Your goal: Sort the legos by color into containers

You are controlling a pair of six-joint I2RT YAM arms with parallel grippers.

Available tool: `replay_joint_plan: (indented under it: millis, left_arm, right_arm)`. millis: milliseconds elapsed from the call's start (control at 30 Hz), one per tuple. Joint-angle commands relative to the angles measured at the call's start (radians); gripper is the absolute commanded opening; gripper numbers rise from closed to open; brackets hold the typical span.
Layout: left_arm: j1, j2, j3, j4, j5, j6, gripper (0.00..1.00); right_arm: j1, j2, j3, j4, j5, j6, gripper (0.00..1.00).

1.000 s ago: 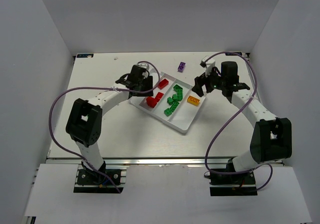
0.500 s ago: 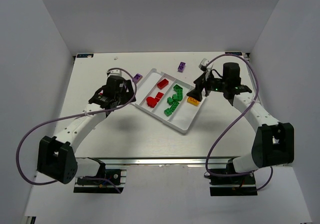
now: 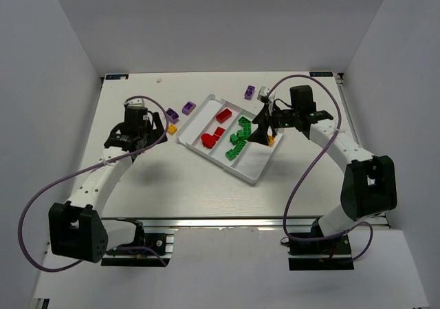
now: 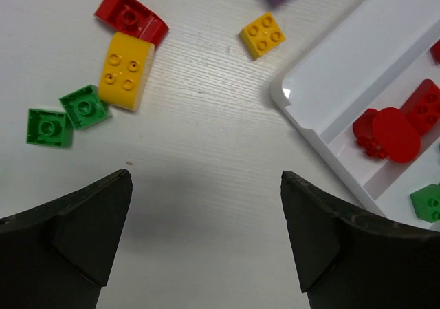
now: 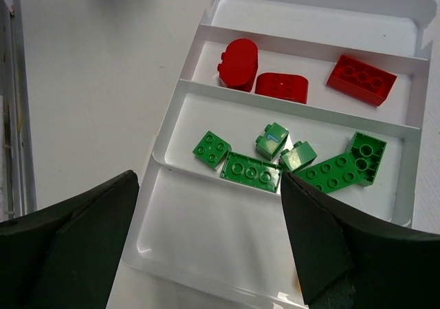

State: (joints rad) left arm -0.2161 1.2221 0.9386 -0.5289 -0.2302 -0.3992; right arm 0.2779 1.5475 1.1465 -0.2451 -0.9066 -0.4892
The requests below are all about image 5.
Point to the green lego brick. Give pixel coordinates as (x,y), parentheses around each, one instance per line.
(300,156)
(211,150)
(272,141)

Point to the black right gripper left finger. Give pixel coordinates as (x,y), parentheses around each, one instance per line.
(67,255)

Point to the aluminium table rail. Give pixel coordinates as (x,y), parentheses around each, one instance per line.
(18,194)

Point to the red lego brick stack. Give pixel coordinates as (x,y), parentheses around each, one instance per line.
(361,81)

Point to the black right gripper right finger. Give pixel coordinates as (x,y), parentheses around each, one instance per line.
(346,258)

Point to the green studded lego plate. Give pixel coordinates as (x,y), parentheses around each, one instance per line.
(366,153)

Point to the red round lego brick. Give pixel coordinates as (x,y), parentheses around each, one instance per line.
(239,64)

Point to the red wedge lego brick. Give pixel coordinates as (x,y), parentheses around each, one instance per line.
(291,87)

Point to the white divided sorting tray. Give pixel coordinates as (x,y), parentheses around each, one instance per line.
(333,91)

